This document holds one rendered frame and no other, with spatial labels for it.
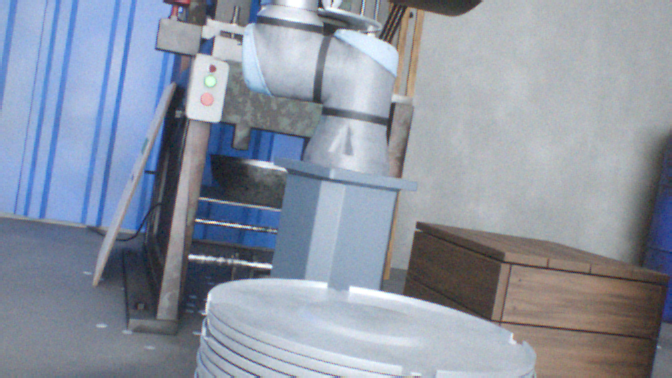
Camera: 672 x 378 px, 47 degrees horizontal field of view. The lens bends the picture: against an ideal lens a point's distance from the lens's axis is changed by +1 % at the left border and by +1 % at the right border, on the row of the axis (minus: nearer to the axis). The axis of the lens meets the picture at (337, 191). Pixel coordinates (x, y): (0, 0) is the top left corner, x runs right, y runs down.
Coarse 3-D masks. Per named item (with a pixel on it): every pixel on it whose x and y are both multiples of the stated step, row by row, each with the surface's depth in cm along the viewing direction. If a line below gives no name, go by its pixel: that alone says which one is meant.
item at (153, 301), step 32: (192, 0) 224; (192, 128) 173; (160, 160) 247; (192, 160) 174; (160, 192) 231; (192, 192) 174; (160, 224) 223; (192, 224) 175; (128, 256) 245; (160, 256) 202; (128, 288) 200; (160, 288) 176; (128, 320) 173; (160, 320) 174
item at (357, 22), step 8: (264, 0) 175; (328, 8) 167; (328, 16) 181; (336, 16) 174; (344, 16) 171; (352, 16) 169; (360, 16) 170; (352, 24) 183; (360, 24) 180; (368, 24) 177; (376, 24) 176
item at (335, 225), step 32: (288, 160) 131; (288, 192) 132; (320, 192) 125; (352, 192) 125; (384, 192) 129; (288, 224) 131; (320, 224) 125; (352, 224) 126; (384, 224) 130; (288, 256) 130; (320, 256) 125; (352, 256) 127; (384, 256) 131
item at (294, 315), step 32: (224, 288) 72; (256, 288) 76; (288, 288) 78; (320, 288) 82; (352, 288) 83; (224, 320) 60; (256, 320) 62; (288, 320) 64; (320, 320) 64; (352, 320) 66; (384, 320) 68; (416, 320) 71; (448, 320) 77; (480, 320) 77; (320, 352) 55; (352, 352) 58; (384, 352) 59; (416, 352) 61; (448, 352) 63; (480, 352) 65; (512, 352) 67
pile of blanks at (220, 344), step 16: (208, 304) 67; (208, 320) 66; (208, 336) 65; (224, 336) 60; (240, 336) 58; (208, 352) 62; (224, 352) 60; (240, 352) 58; (256, 352) 57; (272, 352) 56; (288, 352) 56; (208, 368) 62; (224, 368) 59; (240, 368) 60; (256, 368) 57; (272, 368) 59; (288, 368) 56; (304, 368) 57; (320, 368) 55; (336, 368) 54; (352, 368) 54
